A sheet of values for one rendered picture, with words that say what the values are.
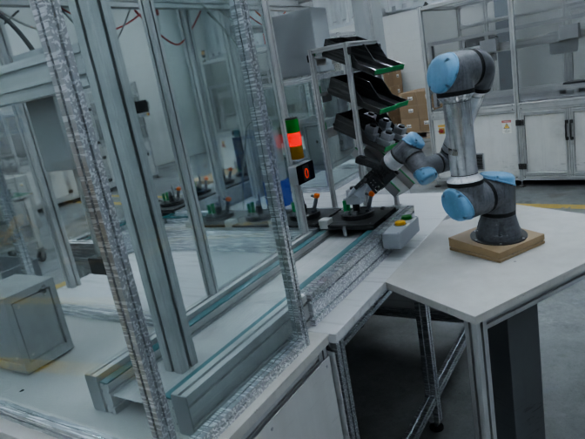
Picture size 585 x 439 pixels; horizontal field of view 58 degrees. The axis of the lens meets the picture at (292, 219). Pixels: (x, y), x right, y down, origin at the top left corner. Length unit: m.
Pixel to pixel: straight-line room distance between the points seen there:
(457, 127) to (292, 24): 1.86
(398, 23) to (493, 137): 5.96
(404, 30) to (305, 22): 8.43
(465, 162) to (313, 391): 0.86
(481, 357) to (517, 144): 4.71
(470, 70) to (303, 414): 1.12
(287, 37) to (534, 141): 3.45
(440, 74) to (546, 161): 4.48
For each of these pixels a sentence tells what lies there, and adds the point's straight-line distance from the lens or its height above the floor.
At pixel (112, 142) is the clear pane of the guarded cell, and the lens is 0.97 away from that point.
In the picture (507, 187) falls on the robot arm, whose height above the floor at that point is 1.09.
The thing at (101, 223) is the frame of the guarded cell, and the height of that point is 1.38.
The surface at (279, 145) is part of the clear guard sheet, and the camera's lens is 1.99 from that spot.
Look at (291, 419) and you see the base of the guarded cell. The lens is 1.40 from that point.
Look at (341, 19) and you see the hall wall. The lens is 12.58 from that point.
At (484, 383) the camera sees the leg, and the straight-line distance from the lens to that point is 1.67.
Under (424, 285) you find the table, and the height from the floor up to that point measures 0.86.
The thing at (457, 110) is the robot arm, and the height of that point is 1.37.
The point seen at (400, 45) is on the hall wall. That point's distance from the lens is 11.79.
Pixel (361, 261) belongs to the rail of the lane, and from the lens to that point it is 1.81.
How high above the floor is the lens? 1.55
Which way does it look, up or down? 15 degrees down
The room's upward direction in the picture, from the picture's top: 10 degrees counter-clockwise
